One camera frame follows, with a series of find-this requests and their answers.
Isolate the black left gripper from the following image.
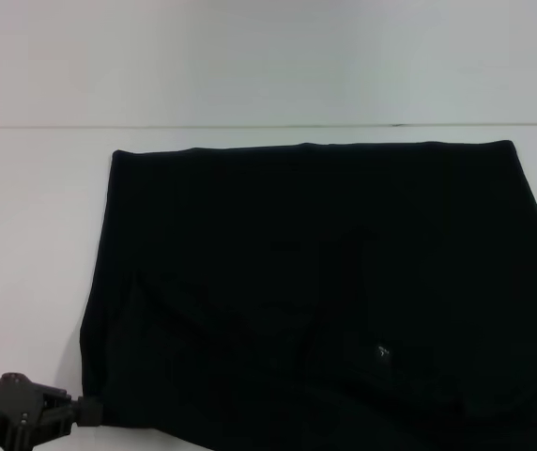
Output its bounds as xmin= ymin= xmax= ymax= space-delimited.
xmin=0 ymin=371 xmax=106 ymax=451

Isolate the black t-shirt with FREE print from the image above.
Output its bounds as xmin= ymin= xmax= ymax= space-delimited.
xmin=79 ymin=138 xmax=537 ymax=451

